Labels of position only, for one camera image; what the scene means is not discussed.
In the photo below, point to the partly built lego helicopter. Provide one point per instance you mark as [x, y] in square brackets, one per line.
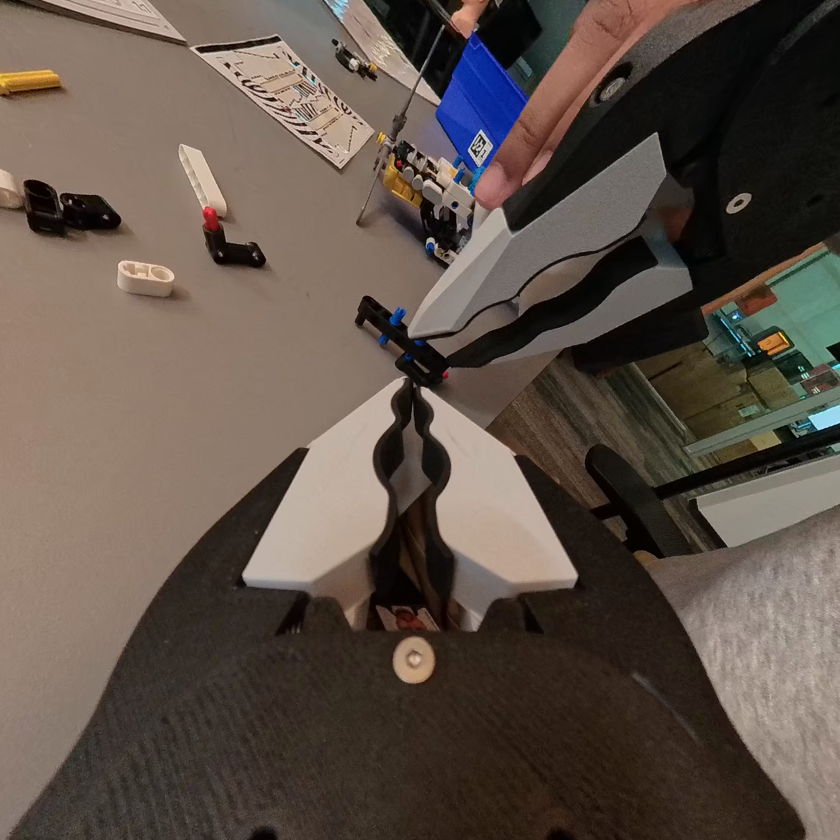
[433, 190]

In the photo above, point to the small lego rotor assembly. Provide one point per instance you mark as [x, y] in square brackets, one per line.
[354, 59]

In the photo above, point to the black lego beam blue pins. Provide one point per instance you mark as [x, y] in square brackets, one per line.
[380, 315]

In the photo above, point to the black lego connector with holes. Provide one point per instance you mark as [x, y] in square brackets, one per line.
[92, 211]

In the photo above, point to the lego instruction booklet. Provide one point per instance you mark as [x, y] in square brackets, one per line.
[111, 16]

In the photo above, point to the yellow ribbed lego piece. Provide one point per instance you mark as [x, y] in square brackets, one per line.
[29, 81]

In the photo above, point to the white lego beam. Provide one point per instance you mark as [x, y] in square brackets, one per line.
[203, 180]

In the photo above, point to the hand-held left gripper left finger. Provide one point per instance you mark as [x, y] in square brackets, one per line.
[315, 525]

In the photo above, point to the zebra striped sticker sheet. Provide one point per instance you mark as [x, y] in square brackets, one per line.
[289, 98]

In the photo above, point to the cream lego connector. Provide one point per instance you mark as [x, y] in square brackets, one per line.
[145, 279]

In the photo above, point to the white lego connector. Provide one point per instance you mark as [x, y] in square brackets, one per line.
[8, 190]

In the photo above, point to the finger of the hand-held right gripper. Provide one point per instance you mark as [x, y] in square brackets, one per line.
[623, 289]
[558, 223]

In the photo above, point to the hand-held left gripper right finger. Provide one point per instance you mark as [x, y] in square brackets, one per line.
[505, 525]

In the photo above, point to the blue plastic storage bin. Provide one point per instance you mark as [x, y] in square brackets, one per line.
[479, 98]

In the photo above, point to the black lego connector red axle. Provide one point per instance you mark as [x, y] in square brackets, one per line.
[226, 246]

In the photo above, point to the printed paper sheet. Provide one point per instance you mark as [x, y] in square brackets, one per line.
[380, 39]

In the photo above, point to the person's grey hoodie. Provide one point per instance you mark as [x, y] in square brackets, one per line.
[774, 656]

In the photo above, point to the person's right hand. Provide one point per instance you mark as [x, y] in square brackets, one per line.
[577, 85]

